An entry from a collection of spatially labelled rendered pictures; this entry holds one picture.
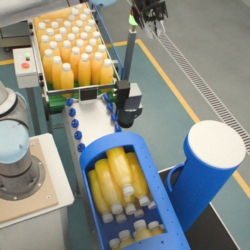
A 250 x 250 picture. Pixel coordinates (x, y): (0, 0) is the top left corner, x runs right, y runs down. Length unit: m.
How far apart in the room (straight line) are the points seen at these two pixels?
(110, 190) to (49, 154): 0.27
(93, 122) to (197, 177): 0.59
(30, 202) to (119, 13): 3.48
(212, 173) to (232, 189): 1.24
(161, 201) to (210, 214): 1.31
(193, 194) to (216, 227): 0.71
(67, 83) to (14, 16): 1.00
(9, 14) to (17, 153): 0.43
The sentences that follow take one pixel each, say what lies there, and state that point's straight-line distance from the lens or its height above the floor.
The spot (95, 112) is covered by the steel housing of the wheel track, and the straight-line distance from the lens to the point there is 1.58.
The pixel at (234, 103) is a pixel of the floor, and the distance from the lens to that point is 3.33.
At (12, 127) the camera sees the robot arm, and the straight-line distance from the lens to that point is 0.94.
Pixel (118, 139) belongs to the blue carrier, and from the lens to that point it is 1.09.
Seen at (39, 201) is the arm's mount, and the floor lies 1.16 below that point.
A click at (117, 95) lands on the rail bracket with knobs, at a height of 0.95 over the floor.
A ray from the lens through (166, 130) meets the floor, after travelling 2.79.
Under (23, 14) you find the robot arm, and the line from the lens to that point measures 0.63.
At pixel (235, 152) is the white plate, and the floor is 1.04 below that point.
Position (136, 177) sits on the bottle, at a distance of 1.11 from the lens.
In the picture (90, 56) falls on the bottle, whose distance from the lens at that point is 1.69.
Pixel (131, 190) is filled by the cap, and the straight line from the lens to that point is 1.05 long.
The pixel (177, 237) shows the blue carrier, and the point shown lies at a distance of 0.99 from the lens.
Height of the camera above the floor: 2.11
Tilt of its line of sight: 51 degrees down
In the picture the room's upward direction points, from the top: 11 degrees clockwise
